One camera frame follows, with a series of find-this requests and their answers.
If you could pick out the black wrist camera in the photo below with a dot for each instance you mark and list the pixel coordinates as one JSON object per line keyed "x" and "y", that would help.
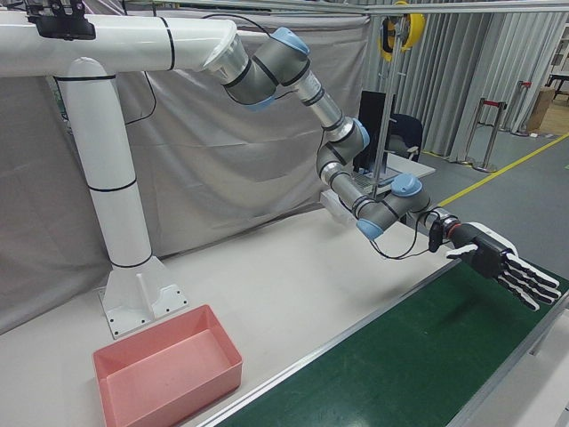
{"x": 436, "y": 236}

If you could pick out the pink plastic basket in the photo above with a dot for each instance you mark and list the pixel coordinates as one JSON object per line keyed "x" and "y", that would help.
{"x": 169, "y": 378}

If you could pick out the chrome stanchion red belt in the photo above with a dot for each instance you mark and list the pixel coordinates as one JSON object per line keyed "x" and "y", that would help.
{"x": 475, "y": 138}
{"x": 495, "y": 142}
{"x": 522, "y": 111}

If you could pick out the white flat box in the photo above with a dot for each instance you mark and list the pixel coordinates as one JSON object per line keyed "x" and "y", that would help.
{"x": 331, "y": 202}

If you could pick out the grey pleated curtain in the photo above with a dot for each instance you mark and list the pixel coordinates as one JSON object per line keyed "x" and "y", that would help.
{"x": 453, "y": 89}

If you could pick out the black desk monitor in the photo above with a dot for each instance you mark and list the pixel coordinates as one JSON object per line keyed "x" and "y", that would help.
{"x": 366, "y": 133}

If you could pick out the white robot torso stand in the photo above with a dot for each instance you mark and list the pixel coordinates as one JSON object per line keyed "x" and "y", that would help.
{"x": 111, "y": 178}

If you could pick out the black head camera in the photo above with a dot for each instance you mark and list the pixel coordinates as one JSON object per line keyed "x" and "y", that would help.
{"x": 62, "y": 26}

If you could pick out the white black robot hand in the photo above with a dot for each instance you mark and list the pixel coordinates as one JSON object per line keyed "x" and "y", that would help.
{"x": 489, "y": 258}

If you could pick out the dark blue office chair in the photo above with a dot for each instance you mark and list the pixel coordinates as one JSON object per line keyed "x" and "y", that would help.
{"x": 406, "y": 129}

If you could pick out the grey backdrop cloth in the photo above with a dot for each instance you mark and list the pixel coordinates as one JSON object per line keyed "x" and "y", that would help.
{"x": 222, "y": 155}

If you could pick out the brown cardboard box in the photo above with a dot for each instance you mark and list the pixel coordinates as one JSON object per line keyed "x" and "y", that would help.
{"x": 544, "y": 107}

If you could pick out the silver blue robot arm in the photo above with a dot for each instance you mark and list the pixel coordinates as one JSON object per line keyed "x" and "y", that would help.
{"x": 329, "y": 111}

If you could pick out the green conveyor belt aluminium frame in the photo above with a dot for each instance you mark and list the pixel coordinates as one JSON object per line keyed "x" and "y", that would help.
{"x": 400, "y": 378}

